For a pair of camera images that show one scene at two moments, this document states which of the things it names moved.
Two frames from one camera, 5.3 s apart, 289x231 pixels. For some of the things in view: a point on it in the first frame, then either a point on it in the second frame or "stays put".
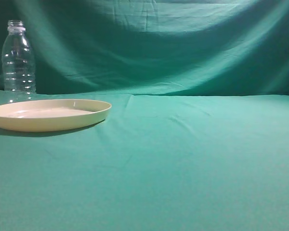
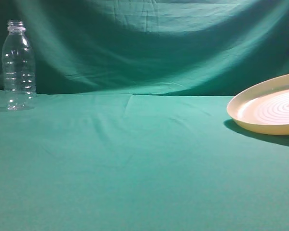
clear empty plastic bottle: x=18 y=64 stays put
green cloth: x=203 y=133 stays put
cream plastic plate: x=48 y=115 -> x=270 y=107
